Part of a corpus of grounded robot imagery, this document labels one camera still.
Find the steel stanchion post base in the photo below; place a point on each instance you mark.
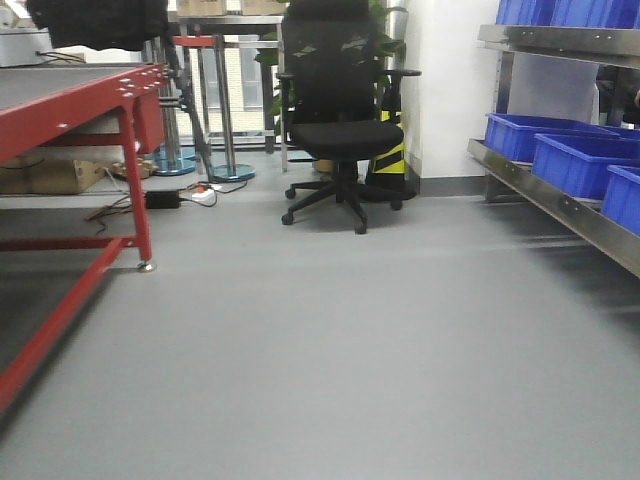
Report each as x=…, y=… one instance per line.
x=233, y=173

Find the blue storage bin rear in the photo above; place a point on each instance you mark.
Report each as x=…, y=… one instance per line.
x=513, y=136

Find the black mesh office chair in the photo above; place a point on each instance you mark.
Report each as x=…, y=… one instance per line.
x=328, y=96

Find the white power strip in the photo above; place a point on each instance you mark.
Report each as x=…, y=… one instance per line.
x=205, y=194

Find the black cloth on table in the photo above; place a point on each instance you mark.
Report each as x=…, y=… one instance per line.
x=100, y=24

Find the red metal work table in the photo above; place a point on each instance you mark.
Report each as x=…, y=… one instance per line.
x=79, y=107

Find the blue storage bin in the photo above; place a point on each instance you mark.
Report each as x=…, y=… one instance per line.
x=513, y=136
x=577, y=165
x=621, y=200

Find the cardboard box under table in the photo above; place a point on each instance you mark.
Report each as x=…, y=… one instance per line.
x=35, y=175

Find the blue storage bin front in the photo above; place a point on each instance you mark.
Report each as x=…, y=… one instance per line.
x=621, y=200

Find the blue storage bin middle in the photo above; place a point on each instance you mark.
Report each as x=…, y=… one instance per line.
x=577, y=165

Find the yellow black striped cone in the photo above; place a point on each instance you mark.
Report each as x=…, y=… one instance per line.
x=387, y=171

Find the black power adapter brick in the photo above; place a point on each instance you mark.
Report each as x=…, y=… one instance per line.
x=162, y=199

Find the steel storage shelf rack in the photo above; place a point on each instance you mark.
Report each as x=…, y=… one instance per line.
x=597, y=45

